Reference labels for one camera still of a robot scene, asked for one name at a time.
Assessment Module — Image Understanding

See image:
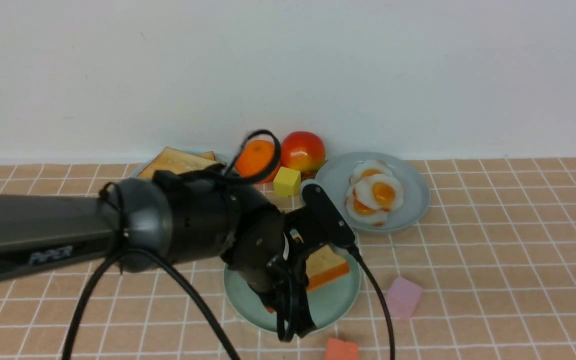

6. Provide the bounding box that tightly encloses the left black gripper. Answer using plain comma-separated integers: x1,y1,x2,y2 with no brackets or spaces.
224,208,319,341

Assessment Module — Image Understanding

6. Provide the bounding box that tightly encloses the toast slice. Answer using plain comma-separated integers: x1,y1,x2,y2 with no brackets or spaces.
263,231,351,314
139,146,218,179
197,152,217,161

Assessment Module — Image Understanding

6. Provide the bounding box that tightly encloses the fried egg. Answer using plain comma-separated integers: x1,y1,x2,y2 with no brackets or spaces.
345,186,389,227
349,159,393,185
353,173,405,212

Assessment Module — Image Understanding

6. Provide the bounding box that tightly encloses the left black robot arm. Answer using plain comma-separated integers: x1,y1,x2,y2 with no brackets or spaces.
0,166,316,342

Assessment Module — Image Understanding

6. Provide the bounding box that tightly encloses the yellow foam cube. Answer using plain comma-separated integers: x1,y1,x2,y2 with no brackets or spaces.
273,166,302,198

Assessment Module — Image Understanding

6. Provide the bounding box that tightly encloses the green centre plate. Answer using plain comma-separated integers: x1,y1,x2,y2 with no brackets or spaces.
222,245,362,334

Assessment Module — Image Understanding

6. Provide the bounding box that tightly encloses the orange fruit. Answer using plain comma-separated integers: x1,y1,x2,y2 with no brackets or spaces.
235,139,275,178

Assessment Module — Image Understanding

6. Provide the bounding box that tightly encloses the blue bread plate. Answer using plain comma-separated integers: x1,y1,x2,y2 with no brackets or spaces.
127,156,229,178

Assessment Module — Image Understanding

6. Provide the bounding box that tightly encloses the blue egg plate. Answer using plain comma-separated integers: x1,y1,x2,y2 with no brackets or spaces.
315,152,431,233

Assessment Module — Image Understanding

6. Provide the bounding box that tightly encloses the red apple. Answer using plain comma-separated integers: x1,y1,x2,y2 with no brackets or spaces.
280,131,327,176

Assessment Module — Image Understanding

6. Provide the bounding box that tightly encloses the orange foam cube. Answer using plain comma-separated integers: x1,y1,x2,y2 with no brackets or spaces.
324,337,359,360

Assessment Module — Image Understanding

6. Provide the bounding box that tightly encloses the pink foam cube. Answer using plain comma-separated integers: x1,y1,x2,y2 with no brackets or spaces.
386,276,424,322

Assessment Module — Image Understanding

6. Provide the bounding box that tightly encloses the black camera cable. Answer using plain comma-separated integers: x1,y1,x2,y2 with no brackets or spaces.
345,244,396,360

